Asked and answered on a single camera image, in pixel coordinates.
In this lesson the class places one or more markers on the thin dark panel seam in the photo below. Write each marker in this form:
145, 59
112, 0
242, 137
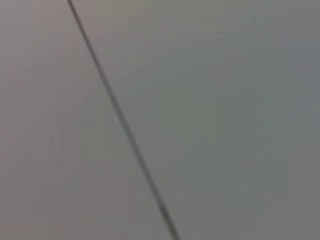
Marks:
124, 120

